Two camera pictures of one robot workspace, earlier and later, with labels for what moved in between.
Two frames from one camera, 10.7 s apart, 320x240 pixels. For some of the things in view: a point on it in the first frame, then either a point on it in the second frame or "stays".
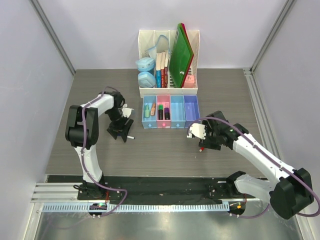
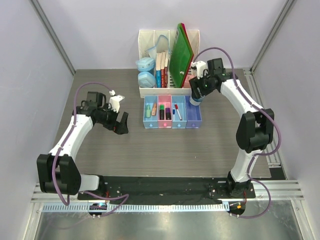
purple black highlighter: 166,113 stays
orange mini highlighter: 152,112 stays
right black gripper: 207,143 -> 195,83
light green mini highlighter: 147,111 stays
